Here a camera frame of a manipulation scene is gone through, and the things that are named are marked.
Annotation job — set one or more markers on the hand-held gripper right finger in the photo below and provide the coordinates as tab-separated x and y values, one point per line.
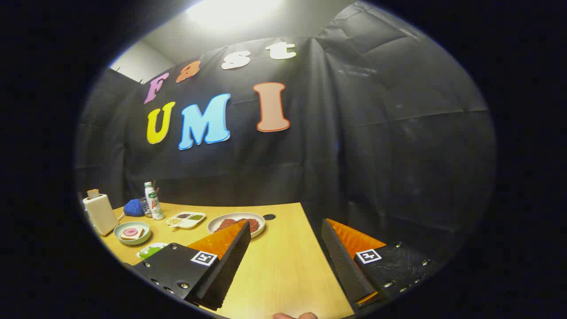
343	266

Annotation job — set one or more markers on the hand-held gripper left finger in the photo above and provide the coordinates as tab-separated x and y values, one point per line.
230	261

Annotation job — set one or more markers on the toasted bread slice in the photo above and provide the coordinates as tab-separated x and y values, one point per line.
93	193

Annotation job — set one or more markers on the red meat slice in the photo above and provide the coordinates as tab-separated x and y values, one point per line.
226	224
253	225

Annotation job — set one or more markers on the white meat plate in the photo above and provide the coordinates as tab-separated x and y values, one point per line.
234	215

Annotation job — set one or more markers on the white divided bean dish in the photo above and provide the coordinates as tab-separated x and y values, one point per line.
186	219

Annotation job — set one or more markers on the small white dish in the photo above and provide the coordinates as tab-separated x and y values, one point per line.
160	245

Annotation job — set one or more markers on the white drink bottle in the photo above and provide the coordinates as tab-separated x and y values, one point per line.
154	204

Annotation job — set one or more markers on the bread slice with crust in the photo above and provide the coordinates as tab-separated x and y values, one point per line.
135	235

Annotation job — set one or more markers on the pale green plate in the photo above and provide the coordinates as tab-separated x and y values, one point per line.
133	241

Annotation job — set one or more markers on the metal utensil holder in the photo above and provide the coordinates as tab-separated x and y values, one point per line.
146	207

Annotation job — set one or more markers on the pink ham slice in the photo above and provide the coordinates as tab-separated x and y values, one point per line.
131	232

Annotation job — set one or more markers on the blue cloth mitt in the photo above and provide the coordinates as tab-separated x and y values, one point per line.
133	208

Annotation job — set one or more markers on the black backdrop cloth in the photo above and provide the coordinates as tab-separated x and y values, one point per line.
376	155

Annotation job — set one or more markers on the white toaster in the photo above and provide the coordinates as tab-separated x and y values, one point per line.
101	215

